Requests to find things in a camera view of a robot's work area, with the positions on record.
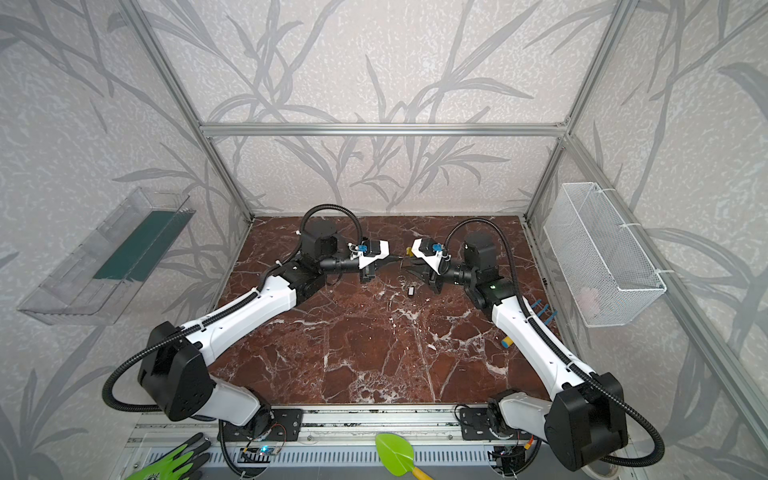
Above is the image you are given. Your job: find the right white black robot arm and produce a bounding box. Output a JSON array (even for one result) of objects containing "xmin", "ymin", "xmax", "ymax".
[{"xmin": 409, "ymin": 232, "xmax": 628, "ymax": 471}]

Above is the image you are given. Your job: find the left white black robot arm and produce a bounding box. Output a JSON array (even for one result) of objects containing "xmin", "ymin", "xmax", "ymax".
[{"xmin": 139, "ymin": 220, "xmax": 398, "ymax": 427}]

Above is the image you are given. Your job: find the blue toy rake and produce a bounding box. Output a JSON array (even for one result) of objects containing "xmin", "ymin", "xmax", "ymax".
[{"xmin": 499, "ymin": 299, "xmax": 559, "ymax": 349}]

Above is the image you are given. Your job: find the pink object in basket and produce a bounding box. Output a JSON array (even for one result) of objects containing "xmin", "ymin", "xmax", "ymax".
[{"xmin": 577, "ymin": 287, "xmax": 601, "ymax": 320}]

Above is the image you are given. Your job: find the green toy shovel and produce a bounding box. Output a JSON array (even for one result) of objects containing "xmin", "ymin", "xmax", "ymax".
[{"xmin": 375, "ymin": 433, "xmax": 432, "ymax": 480}]

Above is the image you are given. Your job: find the tape roll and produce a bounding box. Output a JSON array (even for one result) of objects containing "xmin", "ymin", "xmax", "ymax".
[{"xmin": 582, "ymin": 460, "xmax": 623, "ymax": 480}]

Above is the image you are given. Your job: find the green black work glove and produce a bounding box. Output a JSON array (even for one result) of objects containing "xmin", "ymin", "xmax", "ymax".
[{"xmin": 127, "ymin": 432, "xmax": 211, "ymax": 480}]

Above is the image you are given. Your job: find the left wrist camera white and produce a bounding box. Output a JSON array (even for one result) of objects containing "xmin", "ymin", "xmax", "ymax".
[{"xmin": 350, "ymin": 240, "xmax": 390, "ymax": 270}]

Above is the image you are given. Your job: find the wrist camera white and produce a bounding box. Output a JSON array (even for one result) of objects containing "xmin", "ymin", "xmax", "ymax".
[
  {"xmin": 350, "ymin": 240, "xmax": 390, "ymax": 270},
  {"xmin": 410, "ymin": 237, "xmax": 450, "ymax": 275}
]

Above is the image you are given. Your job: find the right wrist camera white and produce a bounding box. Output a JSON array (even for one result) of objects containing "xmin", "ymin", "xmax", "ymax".
[{"xmin": 410, "ymin": 237, "xmax": 450, "ymax": 275}]

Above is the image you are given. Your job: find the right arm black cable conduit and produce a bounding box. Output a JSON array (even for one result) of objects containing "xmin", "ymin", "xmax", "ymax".
[{"xmin": 443, "ymin": 217, "xmax": 666, "ymax": 469}]

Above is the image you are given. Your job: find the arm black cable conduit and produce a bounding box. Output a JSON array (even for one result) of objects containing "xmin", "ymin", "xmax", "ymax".
[
  {"xmin": 100, "ymin": 203, "xmax": 366, "ymax": 414},
  {"xmin": 443, "ymin": 217, "xmax": 666, "ymax": 469}
]

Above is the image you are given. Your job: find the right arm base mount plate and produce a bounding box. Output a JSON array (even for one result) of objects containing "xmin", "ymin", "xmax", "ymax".
[{"xmin": 453, "ymin": 404, "xmax": 532, "ymax": 442}]

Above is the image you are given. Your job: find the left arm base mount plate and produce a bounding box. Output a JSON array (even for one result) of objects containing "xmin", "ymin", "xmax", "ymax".
[{"xmin": 217, "ymin": 408, "xmax": 304, "ymax": 443}]

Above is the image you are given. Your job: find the white wire mesh basket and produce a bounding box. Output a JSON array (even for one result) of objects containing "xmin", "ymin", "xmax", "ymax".
[{"xmin": 544, "ymin": 182, "xmax": 667, "ymax": 328}]

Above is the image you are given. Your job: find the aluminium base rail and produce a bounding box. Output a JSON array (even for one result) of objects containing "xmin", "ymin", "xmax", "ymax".
[{"xmin": 111, "ymin": 404, "xmax": 541, "ymax": 479}]

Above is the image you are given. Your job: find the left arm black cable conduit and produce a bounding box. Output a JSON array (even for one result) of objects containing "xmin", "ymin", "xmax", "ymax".
[{"xmin": 100, "ymin": 203, "xmax": 366, "ymax": 414}]

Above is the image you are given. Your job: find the clear plastic wall tray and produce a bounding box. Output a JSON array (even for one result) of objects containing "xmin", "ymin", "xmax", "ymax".
[{"xmin": 18, "ymin": 187, "xmax": 196, "ymax": 326}]

